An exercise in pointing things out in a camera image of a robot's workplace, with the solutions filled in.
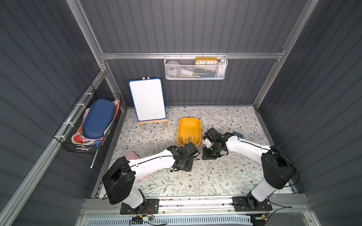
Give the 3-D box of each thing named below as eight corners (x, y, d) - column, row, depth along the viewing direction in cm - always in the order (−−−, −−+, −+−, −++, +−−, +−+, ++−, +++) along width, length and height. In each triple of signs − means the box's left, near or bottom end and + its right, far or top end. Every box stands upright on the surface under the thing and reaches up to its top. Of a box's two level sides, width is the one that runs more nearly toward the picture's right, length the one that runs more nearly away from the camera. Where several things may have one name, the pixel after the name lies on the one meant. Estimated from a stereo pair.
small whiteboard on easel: (139, 128, 109) (124, 94, 82) (143, 112, 120) (131, 77, 93) (166, 128, 109) (160, 94, 82) (167, 112, 120) (162, 77, 93)
